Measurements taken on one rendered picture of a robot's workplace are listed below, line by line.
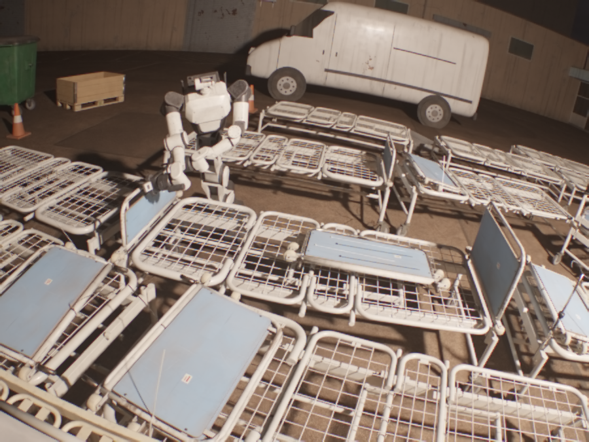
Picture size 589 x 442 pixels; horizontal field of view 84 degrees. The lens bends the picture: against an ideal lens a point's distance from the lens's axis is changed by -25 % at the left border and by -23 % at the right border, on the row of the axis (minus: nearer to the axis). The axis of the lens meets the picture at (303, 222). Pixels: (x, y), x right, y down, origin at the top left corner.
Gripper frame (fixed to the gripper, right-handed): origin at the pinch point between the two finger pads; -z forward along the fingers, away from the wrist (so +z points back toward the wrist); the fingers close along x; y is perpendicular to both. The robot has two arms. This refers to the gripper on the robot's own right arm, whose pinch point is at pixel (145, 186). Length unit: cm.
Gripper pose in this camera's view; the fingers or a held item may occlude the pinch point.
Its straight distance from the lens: 231.0
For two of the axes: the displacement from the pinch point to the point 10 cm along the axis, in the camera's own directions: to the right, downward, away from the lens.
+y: 1.3, -4.4, 8.9
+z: 9.7, -1.2, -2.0
